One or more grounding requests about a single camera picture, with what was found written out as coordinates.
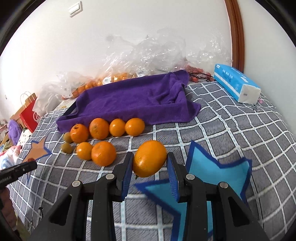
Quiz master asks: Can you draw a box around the oval orange fruit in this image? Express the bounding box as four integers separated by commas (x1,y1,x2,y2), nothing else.
132,140,167,178

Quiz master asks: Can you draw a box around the small orange back row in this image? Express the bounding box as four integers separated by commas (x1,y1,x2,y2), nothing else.
109,118,125,137

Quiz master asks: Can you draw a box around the small orange row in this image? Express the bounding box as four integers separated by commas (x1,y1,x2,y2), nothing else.
76,142,93,161
109,118,125,137

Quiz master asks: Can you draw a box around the green-brown small fruit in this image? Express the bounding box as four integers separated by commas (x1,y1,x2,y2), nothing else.
61,142,74,154
63,132,73,144

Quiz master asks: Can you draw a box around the large orange front row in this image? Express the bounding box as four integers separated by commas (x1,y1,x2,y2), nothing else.
91,141,116,166

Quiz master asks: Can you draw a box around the large orange row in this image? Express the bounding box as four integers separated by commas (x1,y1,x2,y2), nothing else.
89,118,109,140
91,141,116,166

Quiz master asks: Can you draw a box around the purple plush toy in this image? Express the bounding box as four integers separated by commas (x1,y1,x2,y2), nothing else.
9,120,22,146

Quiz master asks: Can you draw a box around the small orange front row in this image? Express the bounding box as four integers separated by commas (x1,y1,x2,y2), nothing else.
76,142,93,161

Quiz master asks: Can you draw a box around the red paper shopping bag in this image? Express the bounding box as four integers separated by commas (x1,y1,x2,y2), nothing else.
10,91,40,133

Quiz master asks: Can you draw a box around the large orange back row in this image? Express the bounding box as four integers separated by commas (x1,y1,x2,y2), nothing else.
89,118,109,140

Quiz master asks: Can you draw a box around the orange with stem left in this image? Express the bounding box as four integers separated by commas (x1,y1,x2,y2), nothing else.
70,123,89,144

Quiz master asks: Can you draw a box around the orange back row right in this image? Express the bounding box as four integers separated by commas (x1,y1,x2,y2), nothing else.
125,118,145,136

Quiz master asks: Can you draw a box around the grey checked bed cover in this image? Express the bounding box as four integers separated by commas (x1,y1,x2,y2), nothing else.
9,82,295,240

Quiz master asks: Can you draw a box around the black tray under towel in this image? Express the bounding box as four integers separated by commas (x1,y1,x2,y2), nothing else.
63,101,77,116

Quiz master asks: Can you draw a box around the purple towel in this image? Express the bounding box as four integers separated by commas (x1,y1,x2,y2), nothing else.
56,70,201,133

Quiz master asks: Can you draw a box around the white plastic bag left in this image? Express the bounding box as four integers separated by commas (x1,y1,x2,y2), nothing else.
32,72,91,116

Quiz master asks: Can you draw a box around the red dates pile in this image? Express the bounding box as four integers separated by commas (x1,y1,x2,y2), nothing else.
185,65,215,83

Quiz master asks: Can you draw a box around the blue white tissue pack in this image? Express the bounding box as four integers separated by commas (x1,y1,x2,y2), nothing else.
214,64,261,104

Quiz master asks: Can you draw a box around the clear plastic bag of oranges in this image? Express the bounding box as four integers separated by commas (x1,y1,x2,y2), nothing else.
60,51,151,100

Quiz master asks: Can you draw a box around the clear crumpled plastic bag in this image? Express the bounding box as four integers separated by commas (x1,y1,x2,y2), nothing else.
135,29,232,73

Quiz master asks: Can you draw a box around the brown wooden door frame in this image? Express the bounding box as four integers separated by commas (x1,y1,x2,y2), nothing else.
224,0,245,73

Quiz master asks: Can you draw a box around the white wall switch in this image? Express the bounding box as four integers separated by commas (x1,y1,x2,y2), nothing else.
69,1,83,18

